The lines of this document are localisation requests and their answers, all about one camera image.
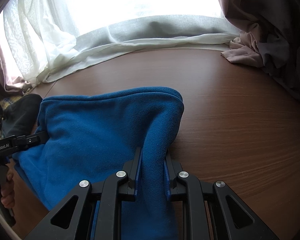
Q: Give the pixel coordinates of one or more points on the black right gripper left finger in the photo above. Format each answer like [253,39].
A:
[92,210]

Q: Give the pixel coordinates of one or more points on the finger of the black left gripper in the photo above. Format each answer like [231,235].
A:
[31,140]

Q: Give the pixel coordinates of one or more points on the person left hand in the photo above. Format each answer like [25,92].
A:
[7,191]

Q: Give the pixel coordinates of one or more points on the brown curtain right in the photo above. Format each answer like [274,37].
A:
[269,37]

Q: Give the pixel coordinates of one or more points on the black cloth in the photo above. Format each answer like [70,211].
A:
[21,116]

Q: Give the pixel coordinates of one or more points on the white sheer curtain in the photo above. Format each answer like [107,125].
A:
[50,39]

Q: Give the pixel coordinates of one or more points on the yellow patterned cloth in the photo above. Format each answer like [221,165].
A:
[6,102]

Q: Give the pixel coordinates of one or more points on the blue fleece pants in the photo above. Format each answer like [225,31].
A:
[91,137]

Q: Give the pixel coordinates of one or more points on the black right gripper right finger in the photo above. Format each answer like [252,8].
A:
[211,210]

